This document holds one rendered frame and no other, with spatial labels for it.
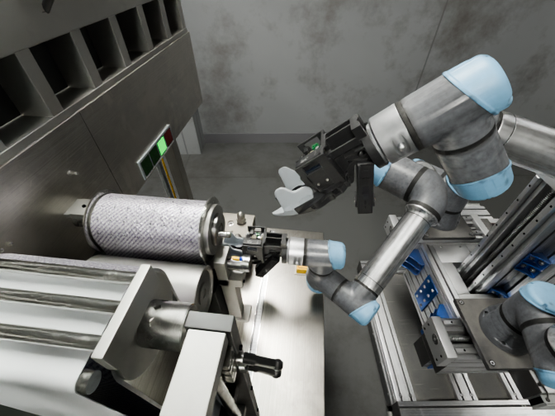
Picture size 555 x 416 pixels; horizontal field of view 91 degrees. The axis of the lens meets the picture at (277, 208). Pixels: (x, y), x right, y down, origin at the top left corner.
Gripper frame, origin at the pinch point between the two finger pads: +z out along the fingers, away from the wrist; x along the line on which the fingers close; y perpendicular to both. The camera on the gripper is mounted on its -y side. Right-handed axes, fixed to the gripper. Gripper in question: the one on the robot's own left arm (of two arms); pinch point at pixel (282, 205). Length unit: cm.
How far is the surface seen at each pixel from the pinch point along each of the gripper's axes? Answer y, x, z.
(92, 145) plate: 31, -16, 38
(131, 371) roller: 7.9, 29.1, 15.0
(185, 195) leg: -15, -79, 99
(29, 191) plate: 32.4, 3.1, 36.3
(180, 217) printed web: 9.6, 0.6, 19.7
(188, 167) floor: -30, -185, 177
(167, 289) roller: 8.0, 17.5, 15.0
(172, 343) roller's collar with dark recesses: 6.7, 26.0, 9.7
